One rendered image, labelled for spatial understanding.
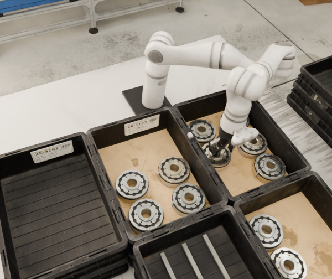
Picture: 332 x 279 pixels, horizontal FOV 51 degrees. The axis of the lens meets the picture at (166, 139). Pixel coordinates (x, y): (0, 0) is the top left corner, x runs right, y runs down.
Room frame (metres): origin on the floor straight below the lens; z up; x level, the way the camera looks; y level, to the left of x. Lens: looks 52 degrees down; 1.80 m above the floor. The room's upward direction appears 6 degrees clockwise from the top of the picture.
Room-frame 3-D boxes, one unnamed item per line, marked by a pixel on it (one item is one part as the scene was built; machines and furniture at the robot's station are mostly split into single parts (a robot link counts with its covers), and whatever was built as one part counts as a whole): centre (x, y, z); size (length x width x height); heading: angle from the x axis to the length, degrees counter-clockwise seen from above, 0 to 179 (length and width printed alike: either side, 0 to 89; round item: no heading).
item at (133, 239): (0.58, 0.03, 0.92); 0.40 x 0.30 x 0.02; 30
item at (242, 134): (0.70, -0.21, 1.02); 0.11 x 0.09 x 0.06; 34
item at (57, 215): (0.43, 0.29, 0.87); 0.40 x 0.30 x 0.11; 30
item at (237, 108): (0.72, -0.19, 1.12); 0.09 x 0.07 x 0.15; 59
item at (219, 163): (0.70, -0.17, 0.86); 0.10 x 0.10 x 0.01
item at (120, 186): (0.55, 0.09, 0.86); 0.10 x 0.10 x 0.01
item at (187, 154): (0.58, 0.03, 0.87); 0.40 x 0.30 x 0.11; 30
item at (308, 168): (0.73, -0.23, 0.92); 0.40 x 0.30 x 0.02; 30
